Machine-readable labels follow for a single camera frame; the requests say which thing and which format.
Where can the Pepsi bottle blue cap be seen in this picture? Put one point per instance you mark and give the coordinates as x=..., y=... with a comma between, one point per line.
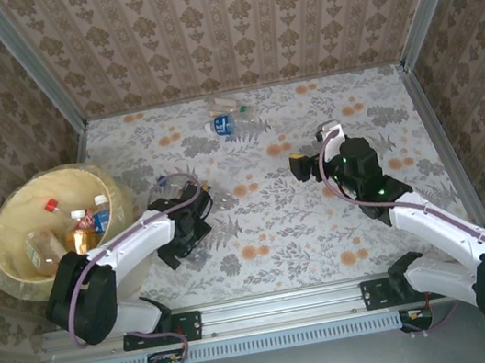
x=173, y=184

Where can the dark blue label bottle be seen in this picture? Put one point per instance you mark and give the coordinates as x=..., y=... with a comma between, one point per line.
x=224, y=125

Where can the blue label water bottle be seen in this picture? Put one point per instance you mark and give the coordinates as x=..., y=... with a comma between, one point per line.
x=101, y=220

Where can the clear bottle beige label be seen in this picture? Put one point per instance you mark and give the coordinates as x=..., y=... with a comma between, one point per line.
x=222, y=103

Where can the red label amber tea bottle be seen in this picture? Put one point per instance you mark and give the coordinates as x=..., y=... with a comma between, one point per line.
x=77, y=239

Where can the clear bottle red label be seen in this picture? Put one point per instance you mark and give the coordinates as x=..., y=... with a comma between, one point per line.
x=50, y=205

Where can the large rectangular clear bottle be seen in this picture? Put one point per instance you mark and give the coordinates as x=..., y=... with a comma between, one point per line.
x=45, y=252

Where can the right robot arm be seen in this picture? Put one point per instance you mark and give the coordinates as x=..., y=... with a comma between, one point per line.
x=440, y=223

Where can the round yellow bin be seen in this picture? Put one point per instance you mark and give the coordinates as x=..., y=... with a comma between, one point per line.
x=19, y=209

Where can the aluminium table edge strip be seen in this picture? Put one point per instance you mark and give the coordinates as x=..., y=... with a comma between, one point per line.
x=300, y=82

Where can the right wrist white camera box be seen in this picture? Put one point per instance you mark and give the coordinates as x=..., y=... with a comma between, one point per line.
x=333, y=138

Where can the aluminium side rail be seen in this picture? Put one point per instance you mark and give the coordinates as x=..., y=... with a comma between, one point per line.
x=80, y=145
x=440, y=139

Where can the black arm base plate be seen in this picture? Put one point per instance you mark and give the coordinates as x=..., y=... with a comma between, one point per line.
x=192, y=325
x=371, y=295

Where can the aluminium mounting rail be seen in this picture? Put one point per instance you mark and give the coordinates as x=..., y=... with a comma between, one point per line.
x=282, y=307

